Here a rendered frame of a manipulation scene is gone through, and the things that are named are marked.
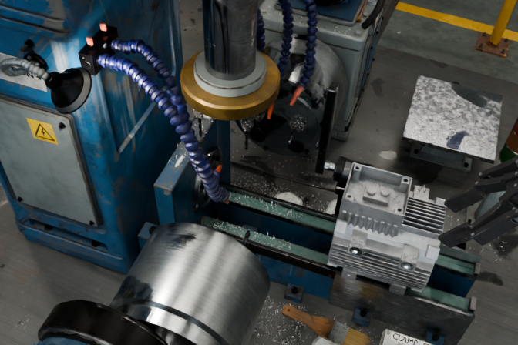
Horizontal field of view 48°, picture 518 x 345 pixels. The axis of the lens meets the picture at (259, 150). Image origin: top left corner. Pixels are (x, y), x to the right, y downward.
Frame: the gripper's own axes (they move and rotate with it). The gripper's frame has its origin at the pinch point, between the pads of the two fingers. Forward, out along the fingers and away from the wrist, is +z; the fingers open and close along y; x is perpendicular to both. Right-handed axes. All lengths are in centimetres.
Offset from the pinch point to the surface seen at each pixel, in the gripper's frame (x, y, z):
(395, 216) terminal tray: -6.0, -1.0, 9.9
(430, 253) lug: 3.8, 0.8, 10.7
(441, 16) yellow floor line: 55, -251, 106
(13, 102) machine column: -74, 12, 31
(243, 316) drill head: -21.5, 26.1, 23.4
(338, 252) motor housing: -7.6, 3.0, 23.9
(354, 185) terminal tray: -12.6, -7.6, 16.5
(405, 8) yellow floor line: 36, -252, 117
